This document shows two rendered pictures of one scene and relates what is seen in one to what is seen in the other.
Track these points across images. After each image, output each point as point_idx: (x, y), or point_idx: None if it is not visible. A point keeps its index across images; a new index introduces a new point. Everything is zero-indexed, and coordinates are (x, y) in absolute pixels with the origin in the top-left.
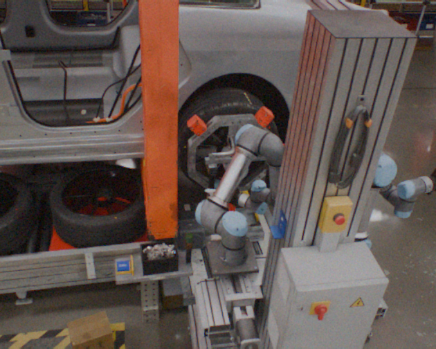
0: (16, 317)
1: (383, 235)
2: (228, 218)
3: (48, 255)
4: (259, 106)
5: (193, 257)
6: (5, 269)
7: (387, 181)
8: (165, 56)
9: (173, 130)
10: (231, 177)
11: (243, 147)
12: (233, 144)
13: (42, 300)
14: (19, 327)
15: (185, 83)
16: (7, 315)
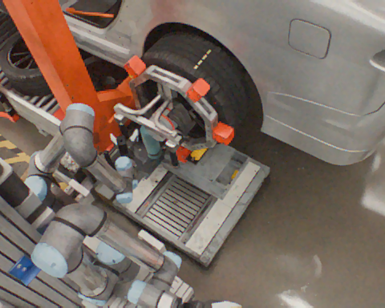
0: (32, 140)
1: (357, 281)
2: (27, 182)
3: (40, 114)
4: (205, 75)
5: (154, 174)
6: (22, 107)
7: (53, 274)
8: (14, 1)
9: (54, 71)
10: (49, 147)
11: (59, 126)
12: (150, 104)
13: (51, 139)
14: (27, 148)
15: (143, 17)
16: (30, 135)
